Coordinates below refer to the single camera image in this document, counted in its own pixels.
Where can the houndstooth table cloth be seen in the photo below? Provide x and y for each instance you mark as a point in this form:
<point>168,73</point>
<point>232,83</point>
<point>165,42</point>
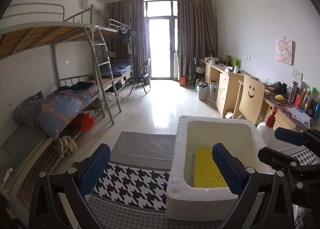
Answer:
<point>132,190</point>

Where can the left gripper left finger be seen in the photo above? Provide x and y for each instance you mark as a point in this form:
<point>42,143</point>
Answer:
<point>46,207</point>

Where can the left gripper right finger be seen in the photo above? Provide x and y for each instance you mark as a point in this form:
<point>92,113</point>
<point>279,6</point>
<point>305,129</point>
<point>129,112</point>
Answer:
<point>269,191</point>

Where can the white trash bin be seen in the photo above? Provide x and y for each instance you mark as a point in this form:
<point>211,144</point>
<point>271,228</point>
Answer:
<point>203,91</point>

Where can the wooden desk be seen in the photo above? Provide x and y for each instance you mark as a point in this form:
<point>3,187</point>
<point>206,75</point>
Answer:
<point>227,92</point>

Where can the brown curtain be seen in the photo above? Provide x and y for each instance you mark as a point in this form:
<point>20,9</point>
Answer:
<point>197,32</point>
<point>127,17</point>

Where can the red plastic bag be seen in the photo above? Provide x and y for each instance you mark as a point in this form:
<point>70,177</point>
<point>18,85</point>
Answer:
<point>83,122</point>

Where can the orange box on floor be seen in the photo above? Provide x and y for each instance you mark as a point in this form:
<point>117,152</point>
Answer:
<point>182,81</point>

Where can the blue plaid quilt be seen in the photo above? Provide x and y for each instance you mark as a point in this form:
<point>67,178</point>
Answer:
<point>54,112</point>

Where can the right brown curtain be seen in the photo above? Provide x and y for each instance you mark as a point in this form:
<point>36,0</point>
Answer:
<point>197,32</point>

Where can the white styrofoam box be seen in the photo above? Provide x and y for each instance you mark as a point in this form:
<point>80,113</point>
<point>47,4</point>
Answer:
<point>240,137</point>

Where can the left brown curtain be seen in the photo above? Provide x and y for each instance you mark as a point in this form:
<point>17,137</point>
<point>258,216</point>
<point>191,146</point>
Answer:
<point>127,17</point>

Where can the metal bunk bed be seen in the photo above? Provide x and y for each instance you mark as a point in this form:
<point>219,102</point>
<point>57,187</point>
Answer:
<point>26,70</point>

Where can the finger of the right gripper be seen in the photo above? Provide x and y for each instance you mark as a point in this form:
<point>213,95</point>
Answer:
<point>278,160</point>
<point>299,138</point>

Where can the black folding chair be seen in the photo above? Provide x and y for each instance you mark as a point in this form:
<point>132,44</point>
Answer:
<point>142,77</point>

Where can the white air conditioner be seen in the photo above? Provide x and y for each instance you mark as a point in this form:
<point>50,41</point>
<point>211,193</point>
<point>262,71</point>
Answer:
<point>86,4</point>

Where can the wooden smiley chair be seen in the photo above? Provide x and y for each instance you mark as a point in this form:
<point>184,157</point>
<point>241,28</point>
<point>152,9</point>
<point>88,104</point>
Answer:
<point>249,100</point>

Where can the yellow foam sponge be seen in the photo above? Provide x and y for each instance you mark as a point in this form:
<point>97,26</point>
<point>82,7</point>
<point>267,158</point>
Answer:
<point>206,173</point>

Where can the far blue bedding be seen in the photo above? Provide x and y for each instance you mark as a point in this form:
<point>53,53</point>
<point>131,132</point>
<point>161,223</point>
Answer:
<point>118,67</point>

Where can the cartoon wall picture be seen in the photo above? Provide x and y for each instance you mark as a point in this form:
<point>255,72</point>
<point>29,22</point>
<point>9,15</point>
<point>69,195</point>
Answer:
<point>284,51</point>

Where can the white red pump bottle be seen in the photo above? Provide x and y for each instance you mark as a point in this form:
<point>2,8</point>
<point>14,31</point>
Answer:
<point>266,128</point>

